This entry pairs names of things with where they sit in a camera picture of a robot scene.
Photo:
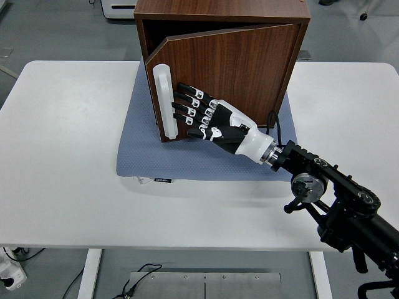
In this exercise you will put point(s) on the white power strip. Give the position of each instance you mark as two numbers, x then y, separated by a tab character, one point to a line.
12	275

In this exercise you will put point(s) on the white table leg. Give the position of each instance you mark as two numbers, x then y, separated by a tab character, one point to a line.
321	277
88	274

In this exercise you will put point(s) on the person's foot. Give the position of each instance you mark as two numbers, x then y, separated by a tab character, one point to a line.
327	2

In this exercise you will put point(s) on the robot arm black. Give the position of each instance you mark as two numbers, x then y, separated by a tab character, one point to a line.
368	224

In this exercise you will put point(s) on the dark mat label tag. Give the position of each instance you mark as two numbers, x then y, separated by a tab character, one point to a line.
163	180

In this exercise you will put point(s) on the grey slanted metal bar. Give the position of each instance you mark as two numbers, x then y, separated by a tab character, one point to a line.
7	71

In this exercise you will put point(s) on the white appliance with dark slot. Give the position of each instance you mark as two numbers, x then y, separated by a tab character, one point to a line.
120	9

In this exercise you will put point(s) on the white paper mat tag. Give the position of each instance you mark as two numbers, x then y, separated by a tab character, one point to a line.
142	180

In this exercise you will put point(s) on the black caster wheel with rod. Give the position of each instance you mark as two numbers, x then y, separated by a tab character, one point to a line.
363	16

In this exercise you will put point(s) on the grey floor cover plate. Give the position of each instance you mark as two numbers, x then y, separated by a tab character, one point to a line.
4	53

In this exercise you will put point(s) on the brown wooden cabinet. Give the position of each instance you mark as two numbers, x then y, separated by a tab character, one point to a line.
218	7

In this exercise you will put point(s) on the blue-grey perforated mat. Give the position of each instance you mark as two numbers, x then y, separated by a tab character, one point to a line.
140	155

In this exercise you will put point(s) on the brown wooden cabinet door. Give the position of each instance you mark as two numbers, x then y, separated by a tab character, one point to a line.
233	62

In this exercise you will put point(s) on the grey metal plate with screws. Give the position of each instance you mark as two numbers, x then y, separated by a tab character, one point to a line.
202	286

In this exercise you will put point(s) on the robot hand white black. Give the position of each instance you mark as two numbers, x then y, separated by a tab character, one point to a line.
246	140

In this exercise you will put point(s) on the small grey floor plate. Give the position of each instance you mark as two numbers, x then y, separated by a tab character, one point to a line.
306	55

